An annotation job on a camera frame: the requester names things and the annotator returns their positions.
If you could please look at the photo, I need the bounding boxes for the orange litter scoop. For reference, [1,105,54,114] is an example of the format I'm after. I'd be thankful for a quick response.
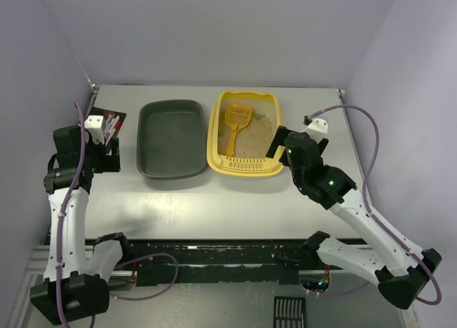
[225,103,253,156]

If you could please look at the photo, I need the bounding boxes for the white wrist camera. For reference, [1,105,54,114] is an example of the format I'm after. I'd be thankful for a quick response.
[303,116,328,134]
[84,115,106,144]

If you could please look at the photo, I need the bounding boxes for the aluminium frame rail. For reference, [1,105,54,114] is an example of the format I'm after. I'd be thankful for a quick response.
[28,243,429,275]

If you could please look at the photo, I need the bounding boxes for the beige litter pellets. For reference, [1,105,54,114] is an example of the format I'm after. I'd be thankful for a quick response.
[218,109,276,159]

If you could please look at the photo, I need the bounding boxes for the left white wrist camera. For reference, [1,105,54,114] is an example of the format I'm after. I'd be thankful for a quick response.
[84,115,106,144]

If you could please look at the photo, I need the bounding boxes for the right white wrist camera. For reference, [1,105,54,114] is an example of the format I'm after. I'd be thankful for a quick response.
[303,116,328,134]

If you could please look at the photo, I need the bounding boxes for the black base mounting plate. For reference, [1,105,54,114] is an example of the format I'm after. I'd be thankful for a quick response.
[117,239,325,287]

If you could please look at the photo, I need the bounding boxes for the dark grey plastic tray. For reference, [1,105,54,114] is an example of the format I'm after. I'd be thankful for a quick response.
[136,99,206,180]

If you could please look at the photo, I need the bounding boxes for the black vent grille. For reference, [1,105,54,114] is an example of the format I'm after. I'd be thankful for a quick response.
[273,296,306,328]

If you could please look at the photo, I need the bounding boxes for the yellow litter box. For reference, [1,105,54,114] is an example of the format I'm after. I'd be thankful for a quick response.
[206,91,284,177]

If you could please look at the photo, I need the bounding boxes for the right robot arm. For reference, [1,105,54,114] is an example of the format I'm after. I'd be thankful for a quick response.
[266,126,442,309]

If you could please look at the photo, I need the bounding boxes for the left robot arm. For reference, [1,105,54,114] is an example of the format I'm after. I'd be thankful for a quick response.
[30,126,129,326]

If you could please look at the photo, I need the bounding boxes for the book with markers cover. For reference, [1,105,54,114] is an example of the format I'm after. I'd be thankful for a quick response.
[89,106,126,141]

